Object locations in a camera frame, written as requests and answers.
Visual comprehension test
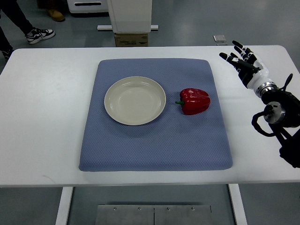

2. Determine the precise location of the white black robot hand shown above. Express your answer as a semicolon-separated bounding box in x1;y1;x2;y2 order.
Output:
219;40;272;90

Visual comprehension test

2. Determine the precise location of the red bell pepper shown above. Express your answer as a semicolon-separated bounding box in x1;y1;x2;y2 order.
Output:
175;88;211;115

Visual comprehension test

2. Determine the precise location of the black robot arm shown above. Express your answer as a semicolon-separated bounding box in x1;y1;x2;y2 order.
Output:
251;74;300;168

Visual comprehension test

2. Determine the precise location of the metal floor plate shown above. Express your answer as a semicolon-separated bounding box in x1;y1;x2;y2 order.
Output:
213;35;227;46

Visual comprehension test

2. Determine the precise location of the cream round plate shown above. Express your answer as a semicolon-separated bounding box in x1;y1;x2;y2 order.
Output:
104;76;166;126

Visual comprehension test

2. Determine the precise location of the blue quilted mat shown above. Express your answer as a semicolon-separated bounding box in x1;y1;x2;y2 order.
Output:
79;58;233;172

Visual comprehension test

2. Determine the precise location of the right white table leg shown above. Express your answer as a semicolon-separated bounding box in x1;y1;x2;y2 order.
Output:
228;184;248;225

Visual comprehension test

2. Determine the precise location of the white table leg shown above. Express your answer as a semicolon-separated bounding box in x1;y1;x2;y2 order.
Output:
55;187;73;225
228;184;248;225

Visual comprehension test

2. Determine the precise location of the cardboard box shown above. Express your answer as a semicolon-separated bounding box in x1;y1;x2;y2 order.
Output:
114;33;149;47

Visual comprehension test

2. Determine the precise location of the white machine column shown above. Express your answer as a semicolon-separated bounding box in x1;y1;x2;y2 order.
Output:
97;0;159;33

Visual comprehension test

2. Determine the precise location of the white cabinet with slot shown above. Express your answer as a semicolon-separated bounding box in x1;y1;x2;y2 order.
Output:
67;0;108;14

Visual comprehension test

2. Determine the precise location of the tan work boot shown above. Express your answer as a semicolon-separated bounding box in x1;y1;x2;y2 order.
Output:
46;9;65;22

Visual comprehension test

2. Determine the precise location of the black white sneaker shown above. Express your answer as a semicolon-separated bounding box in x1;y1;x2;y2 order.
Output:
25;28;55;45

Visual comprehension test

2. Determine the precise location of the left white table leg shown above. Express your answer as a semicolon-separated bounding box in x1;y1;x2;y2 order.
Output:
55;187;73;225

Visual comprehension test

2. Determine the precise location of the black shoe at edge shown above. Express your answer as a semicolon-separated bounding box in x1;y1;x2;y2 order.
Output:
1;49;14;60

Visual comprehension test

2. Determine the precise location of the black trouser leg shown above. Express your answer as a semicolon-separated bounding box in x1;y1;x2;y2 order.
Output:
0;0;34;35

